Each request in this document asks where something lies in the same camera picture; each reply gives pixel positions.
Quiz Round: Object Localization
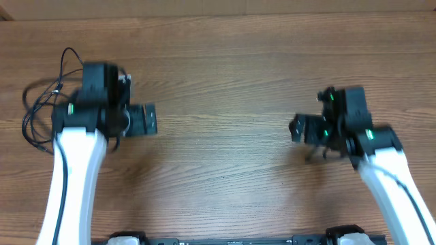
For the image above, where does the black USB cable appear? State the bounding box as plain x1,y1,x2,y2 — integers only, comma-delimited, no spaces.
22,78,63,155
50,46,84,99

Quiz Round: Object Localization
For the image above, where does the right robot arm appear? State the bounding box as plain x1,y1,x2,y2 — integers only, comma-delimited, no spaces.
289,86,435,244

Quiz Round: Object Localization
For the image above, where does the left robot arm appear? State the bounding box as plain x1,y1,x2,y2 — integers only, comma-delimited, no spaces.
37,62,157,244

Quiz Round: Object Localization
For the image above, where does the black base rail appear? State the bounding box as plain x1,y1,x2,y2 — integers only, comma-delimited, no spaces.
91,224,388,245

